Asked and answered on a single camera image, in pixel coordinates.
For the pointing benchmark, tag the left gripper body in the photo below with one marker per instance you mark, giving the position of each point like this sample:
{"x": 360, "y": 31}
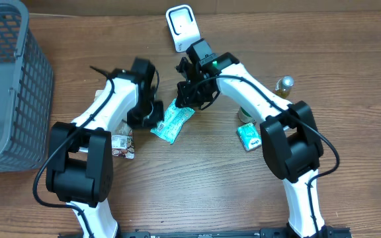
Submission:
{"x": 146, "y": 113}

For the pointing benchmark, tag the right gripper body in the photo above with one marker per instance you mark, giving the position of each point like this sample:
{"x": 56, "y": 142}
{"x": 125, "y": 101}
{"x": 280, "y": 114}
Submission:
{"x": 198, "y": 95}

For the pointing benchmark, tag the brown Pantree snack pouch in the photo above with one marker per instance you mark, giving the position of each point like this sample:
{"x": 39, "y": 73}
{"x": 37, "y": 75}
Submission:
{"x": 122, "y": 145}

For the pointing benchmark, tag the green lidded jar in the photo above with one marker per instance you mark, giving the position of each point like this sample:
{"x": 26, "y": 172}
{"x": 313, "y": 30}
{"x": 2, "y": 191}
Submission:
{"x": 244, "y": 116}

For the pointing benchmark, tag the small teal white packet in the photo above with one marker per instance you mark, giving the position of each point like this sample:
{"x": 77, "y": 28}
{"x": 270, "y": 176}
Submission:
{"x": 249, "y": 136}

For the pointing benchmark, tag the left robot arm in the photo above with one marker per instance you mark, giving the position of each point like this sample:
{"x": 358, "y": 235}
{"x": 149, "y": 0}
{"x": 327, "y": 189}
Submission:
{"x": 79, "y": 169}

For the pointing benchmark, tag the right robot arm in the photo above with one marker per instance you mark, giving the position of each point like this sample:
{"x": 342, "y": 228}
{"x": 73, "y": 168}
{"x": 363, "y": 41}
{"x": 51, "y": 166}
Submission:
{"x": 291, "y": 143}

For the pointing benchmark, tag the white barcode scanner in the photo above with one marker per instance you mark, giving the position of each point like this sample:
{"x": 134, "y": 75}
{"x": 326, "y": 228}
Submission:
{"x": 183, "y": 27}

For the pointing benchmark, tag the grey plastic mesh basket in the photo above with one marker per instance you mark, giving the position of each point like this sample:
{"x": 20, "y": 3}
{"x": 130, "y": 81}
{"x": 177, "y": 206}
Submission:
{"x": 26, "y": 91}

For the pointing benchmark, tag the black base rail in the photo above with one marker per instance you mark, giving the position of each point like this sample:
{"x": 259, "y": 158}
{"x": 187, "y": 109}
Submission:
{"x": 327, "y": 232}

